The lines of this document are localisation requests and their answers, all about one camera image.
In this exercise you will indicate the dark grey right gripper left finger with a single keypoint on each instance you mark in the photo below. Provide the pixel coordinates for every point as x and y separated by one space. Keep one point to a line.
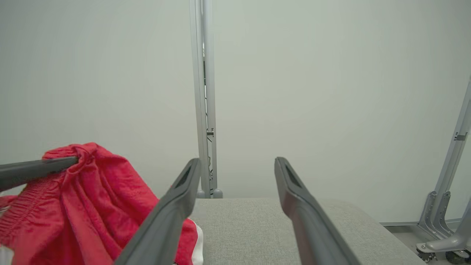
165 224

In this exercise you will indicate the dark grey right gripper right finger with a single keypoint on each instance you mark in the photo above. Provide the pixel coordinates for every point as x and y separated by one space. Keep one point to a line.
312 228

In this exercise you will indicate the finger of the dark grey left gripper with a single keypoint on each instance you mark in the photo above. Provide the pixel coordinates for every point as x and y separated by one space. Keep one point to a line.
33 172

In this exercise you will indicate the red garment stack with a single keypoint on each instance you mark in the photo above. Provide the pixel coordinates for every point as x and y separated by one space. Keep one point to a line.
92 209

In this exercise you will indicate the black caster wheel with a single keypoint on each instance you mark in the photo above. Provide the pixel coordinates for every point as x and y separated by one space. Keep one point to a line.
458 256
427 256

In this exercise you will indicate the grey wheeled metal stand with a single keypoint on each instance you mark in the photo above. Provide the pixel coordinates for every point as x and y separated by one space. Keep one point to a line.
447 176

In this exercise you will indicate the grey post behind table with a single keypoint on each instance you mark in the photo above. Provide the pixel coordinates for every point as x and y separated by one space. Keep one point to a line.
201 194

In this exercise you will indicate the aluminium frame post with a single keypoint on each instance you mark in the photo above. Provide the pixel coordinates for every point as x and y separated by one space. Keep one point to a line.
203 92

